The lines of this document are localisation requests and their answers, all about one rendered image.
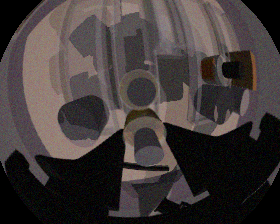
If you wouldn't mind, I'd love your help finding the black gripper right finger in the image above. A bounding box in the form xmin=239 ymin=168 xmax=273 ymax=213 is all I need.
xmin=164 ymin=121 xmax=253 ymax=197

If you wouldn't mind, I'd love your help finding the brown rectangular block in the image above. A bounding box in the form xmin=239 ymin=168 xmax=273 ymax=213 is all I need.
xmin=229 ymin=49 xmax=257 ymax=91

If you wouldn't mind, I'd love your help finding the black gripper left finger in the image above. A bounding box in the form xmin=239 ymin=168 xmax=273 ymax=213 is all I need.
xmin=35 ymin=129 xmax=125 ymax=212

